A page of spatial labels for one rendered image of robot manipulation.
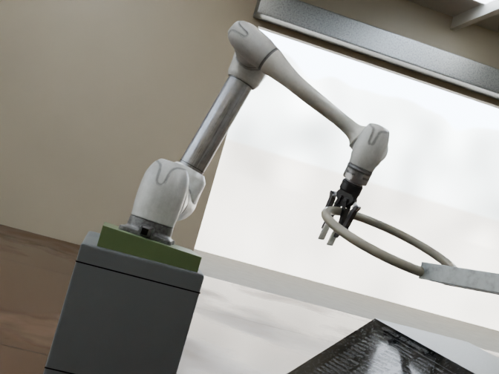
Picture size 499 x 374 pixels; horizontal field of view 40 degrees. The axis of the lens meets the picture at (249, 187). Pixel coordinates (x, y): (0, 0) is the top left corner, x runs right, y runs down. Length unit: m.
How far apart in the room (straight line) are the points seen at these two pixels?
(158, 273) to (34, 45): 6.38
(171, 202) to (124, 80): 6.02
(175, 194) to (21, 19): 6.31
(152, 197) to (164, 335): 0.45
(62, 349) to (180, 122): 6.20
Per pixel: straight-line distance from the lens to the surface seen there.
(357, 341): 2.13
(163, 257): 2.21
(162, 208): 2.31
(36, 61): 8.37
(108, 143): 8.23
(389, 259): 2.06
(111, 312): 2.22
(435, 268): 2.07
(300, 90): 2.41
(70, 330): 2.24
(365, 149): 2.34
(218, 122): 2.54
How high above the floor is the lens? 1.07
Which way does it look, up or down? 1 degrees up
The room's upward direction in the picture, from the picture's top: 16 degrees clockwise
